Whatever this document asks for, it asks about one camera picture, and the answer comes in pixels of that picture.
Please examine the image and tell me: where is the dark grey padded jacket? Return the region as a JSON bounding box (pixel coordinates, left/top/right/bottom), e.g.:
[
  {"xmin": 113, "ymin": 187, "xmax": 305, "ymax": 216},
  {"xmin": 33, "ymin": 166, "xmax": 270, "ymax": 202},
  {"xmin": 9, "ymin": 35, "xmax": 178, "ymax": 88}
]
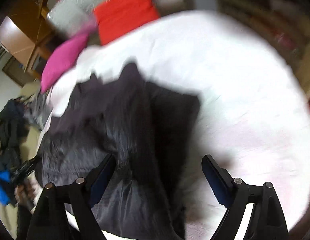
[{"xmin": 35, "ymin": 63, "xmax": 200, "ymax": 239}]

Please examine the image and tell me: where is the pile of mixed clothes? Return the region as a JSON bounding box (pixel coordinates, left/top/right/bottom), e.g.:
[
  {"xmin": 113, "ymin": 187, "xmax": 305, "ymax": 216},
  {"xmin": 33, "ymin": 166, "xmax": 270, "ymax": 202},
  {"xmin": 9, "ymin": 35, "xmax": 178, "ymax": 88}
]
[{"xmin": 0, "ymin": 83, "xmax": 51, "ymax": 171}]

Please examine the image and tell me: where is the person left hand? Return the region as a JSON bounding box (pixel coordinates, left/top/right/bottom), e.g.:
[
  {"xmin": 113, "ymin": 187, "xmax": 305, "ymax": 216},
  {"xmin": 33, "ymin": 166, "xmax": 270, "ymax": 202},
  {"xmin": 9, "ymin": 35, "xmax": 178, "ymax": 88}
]
[{"xmin": 15, "ymin": 179, "xmax": 43, "ymax": 213}]

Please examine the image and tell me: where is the blue sleeve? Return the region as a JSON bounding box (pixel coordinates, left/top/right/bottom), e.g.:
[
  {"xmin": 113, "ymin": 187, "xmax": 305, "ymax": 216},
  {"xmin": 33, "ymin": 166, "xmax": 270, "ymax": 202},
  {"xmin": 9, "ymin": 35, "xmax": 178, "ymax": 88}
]
[{"xmin": 0, "ymin": 170, "xmax": 14, "ymax": 206}]

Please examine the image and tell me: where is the white quilted bedspread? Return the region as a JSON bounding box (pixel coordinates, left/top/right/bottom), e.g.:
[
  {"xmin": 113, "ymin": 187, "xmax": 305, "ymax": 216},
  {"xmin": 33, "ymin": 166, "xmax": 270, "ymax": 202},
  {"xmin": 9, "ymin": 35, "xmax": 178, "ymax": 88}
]
[{"xmin": 48, "ymin": 10, "xmax": 310, "ymax": 239}]

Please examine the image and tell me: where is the magenta pillow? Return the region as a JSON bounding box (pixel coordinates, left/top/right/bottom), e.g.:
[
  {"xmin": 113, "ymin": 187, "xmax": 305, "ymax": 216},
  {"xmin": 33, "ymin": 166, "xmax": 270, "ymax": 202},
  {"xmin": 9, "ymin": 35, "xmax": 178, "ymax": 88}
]
[{"xmin": 41, "ymin": 33, "xmax": 89, "ymax": 93}]

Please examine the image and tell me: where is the brown wooden wardrobe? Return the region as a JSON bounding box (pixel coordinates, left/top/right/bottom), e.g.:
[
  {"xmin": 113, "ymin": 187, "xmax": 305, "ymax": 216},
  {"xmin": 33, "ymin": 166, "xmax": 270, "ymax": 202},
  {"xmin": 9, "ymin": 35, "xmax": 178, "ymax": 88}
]
[{"xmin": 0, "ymin": 0, "xmax": 62, "ymax": 87}]

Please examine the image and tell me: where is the silver foil insulation sheet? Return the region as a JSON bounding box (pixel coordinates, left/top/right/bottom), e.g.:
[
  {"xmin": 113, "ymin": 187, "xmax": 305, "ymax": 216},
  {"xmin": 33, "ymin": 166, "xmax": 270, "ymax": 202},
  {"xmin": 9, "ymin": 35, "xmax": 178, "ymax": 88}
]
[{"xmin": 47, "ymin": 0, "xmax": 106, "ymax": 38}]

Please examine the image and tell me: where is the red pillow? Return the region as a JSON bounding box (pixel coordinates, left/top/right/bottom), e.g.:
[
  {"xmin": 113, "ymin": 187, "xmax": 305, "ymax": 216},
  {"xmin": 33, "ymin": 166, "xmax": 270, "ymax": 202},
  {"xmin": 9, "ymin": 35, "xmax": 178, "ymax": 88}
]
[{"xmin": 94, "ymin": 0, "xmax": 160, "ymax": 45}]

